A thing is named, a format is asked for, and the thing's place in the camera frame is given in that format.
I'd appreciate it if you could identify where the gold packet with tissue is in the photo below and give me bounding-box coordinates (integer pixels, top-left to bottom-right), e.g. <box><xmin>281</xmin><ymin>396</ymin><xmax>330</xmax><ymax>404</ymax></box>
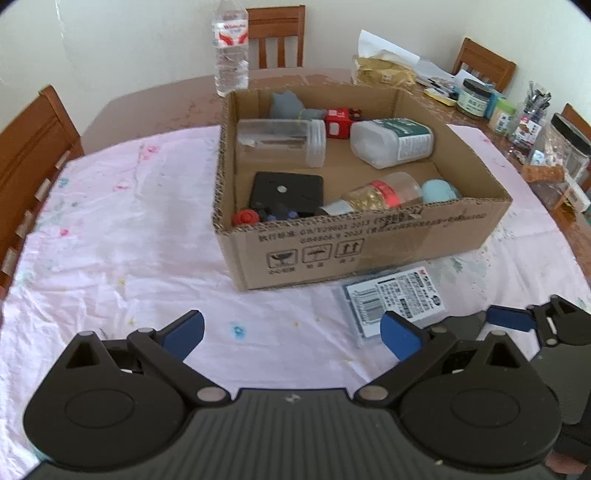
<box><xmin>358</xmin><ymin>30</ymin><xmax>455</xmax><ymax>86</ymax></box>

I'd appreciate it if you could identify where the clear cup of pens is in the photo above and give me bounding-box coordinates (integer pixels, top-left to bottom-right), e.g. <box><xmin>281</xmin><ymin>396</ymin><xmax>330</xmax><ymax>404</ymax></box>
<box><xmin>508</xmin><ymin>80</ymin><xmax>552</xmax><ymax>153</ymax></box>

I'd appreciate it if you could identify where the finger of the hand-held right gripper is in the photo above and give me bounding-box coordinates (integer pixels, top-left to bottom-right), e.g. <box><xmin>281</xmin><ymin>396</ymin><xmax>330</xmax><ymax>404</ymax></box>
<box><xmin>486</xmin><ymin>294</ymin><xmax>591</xmax><ymax>348</ymax></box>

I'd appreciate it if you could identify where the flat yellow tin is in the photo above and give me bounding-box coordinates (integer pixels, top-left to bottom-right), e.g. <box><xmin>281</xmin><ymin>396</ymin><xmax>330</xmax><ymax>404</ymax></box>
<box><xmin>424</xmin><ymin>85</ymin><xmax>460</xmax><ymax>102</ymax></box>

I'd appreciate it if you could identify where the clear water bottle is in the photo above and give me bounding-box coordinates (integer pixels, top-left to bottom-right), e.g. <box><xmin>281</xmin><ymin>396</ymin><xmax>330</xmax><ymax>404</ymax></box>
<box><xmin>211</xmin><ymin>0</ymin><xmax>250</xmax><ymax>97</ymax></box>

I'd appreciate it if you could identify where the clear packet white label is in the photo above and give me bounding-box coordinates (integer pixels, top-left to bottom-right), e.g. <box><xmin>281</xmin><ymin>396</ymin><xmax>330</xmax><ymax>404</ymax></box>
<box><xmin>341</xmin><ymin>270</ymin><xmax>445</xmax><ymax>349</ymax></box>

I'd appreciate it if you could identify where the glass jar black lid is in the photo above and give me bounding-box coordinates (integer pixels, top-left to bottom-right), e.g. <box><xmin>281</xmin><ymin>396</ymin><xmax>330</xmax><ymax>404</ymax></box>
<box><xmin>457</xmin><ymin>78</ymin><xmax>492</xmax><ymax>121</ymax></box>

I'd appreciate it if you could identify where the pink floral tablecloth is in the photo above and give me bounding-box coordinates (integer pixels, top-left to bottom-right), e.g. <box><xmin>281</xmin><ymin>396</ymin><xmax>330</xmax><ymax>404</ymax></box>
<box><xmin>0</xmin><ymin>122</ymin><xmax>591</xmax><ymax>467</ymax></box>

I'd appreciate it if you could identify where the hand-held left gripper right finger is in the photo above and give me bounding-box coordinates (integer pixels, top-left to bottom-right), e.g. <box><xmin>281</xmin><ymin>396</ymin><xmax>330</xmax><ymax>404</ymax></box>
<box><xmin>355</xmin><ymin>310</ymin><xmax>532</xmax><ymax>407</ymax></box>

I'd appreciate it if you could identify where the jar with green lid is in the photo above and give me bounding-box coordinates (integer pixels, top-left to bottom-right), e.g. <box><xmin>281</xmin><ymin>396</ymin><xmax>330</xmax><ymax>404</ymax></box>
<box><xmin>487</xmin><ymin>98</ymin><xmax>518</xmax><ymax>136</ymax></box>

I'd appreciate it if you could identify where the clear plastic jar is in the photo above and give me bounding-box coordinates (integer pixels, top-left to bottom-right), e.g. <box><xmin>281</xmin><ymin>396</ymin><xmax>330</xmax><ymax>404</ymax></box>
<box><xmin>235</xmin><ymin>119</ymin><xmax>327</xmax><ymax>169</ymax></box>

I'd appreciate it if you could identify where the white bottle green label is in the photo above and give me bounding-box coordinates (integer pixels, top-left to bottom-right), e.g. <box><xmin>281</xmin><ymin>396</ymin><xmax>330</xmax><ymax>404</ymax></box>
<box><xmin>349</xmin><ymin>117</ymin><xmax>435</xmax><ymax>169</ymax></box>

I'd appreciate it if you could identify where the brown cardboard box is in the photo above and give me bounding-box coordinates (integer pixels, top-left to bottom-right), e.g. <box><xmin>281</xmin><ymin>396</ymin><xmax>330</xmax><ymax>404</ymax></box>
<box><xmin>211</xmin><ymin>85</ymin><xmax>513</xmax><ymax>292</ymax></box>

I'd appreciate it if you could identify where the clear container black lid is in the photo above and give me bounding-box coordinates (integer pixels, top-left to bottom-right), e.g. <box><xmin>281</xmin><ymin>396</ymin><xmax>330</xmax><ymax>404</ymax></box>
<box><xmin>529</xmin><ymin>113</ymin><xmax>591</xmax><ymax>208</ymax></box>

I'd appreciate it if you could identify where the grey soft toy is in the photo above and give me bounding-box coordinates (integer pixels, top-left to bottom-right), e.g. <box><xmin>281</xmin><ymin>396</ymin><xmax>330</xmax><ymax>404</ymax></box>
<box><xmin>269</xmin><ymin>90</ymin><xmax>326</xmax><ymax>121</ymax></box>

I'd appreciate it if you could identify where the black case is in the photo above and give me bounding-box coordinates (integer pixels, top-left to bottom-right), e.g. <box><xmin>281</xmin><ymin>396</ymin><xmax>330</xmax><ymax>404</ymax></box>
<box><xmin>248</xmin><ymin>172</ymin><xmax>325</xmax><ymax>217</ymax></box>

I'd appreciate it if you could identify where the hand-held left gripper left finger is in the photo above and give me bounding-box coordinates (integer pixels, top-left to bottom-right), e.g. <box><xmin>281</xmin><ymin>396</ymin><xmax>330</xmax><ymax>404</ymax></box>
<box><xmin>58</xmin><ymin>310</ymin><xmax>230</xmax><ymax>407</ymax></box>

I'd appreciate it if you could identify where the gold capsule bottle red label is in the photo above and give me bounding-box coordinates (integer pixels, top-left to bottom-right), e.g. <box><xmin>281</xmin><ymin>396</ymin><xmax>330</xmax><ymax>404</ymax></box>
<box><xmin>318</xmin><ymin>172</ymin><xmax>424</xmax><ymax>217</ymax></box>

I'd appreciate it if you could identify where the light blue toy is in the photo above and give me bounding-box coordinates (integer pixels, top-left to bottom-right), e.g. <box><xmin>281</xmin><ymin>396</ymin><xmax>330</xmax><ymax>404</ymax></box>
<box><xmin>421</xmin><ymin>179</ymin><xmax>462</xmax><ymax>205</ymax></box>

